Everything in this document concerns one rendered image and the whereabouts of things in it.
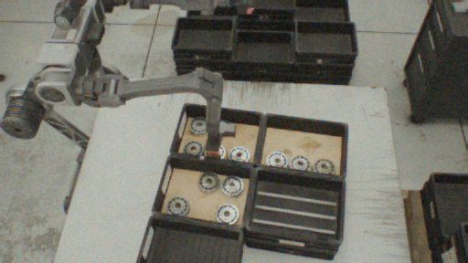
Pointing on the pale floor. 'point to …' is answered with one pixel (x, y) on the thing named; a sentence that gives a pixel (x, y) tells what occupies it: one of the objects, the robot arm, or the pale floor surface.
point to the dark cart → (439, 65)
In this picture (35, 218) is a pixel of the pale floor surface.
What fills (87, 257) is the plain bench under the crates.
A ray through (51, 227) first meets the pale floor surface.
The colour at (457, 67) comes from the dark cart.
